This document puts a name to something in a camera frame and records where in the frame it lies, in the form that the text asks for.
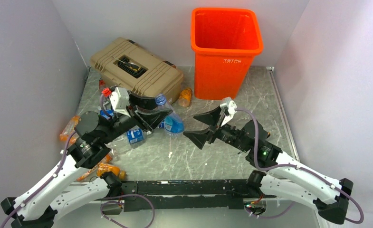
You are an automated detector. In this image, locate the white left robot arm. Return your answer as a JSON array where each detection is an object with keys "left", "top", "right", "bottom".
[{"left": 1, "top": 92, "right": 172, "bottom": 228}]

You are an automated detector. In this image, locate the orange label flattened bottle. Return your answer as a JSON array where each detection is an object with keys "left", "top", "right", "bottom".
[{"left": 76, "top": 154, "right": 112, "bottom": 182}]

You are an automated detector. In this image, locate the tan plastic toolbox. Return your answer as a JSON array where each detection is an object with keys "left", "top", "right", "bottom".
[{"left": 89, "top": 37, "right": 184, "bottom": 104}]

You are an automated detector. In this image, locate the large orange bottle left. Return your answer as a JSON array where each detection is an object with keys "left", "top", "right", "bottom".
[{"left": 59, "top": 115, "right": 80, "bottom": 145}]

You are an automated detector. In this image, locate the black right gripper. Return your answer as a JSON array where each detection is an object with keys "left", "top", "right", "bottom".
[{"left": 183, "top": 106, "right": 250, "bottom": 152}]

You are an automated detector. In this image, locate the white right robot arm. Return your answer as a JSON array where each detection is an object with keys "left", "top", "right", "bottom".
[{"left": 183, "top": 106, "right": 358, "bottom": 225}]

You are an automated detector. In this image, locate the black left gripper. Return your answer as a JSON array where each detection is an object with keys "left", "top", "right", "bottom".
[{"left": 101, "top": 89, "right": 173, "bottom": 143}]

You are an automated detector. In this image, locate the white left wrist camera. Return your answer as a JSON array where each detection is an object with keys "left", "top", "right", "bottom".
[{"left": 102, "top": 86, "right": 130, "bottom": 117}]

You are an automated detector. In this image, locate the pepsi bottle blue label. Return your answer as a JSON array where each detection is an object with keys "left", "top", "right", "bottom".
[{"left": 99, "top": 109, "right": 114, "bottom": 119}]

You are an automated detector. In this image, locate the crushed blue label water bottle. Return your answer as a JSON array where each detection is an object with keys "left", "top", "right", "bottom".
[{"left": 155, "top": 94, "right": 184, "bottom": 136}]

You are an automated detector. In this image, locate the screwdriver in toolbox lid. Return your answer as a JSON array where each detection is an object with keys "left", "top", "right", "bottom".
[{"left": 117, "top": 57, "right": 147, "bottom": 78}]

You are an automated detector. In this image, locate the orange plastic bin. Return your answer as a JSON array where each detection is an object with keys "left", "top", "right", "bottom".
[{"left": 191, "top": 7, "right": 264, "bottom": 100}]

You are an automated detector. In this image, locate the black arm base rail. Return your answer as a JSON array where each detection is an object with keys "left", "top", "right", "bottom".
[{"left": 103, "top": 179, "right": 264, "bottom": 212}]

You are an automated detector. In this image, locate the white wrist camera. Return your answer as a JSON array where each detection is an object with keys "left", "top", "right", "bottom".
[
  {"left": 102, "top": 86, "right": 130, "bottom": 117},
  {"left": 220, "top": 97, "right": 237, "bottom": 126}
]

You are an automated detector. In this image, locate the small orange juice bottle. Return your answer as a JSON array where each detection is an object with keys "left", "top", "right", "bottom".
[{"left": 178, "top": 87, "right": 192, "bottom": 107}]

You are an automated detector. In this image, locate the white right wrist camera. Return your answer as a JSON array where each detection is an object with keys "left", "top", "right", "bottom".
[{"left": 220, "top": 97, "right": 237, "bottom": 126}]

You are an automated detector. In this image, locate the orange bottle near base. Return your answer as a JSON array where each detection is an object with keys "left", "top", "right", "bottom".
[{"left": 96, "top": 163, "right": 126, "bottom": 180}]

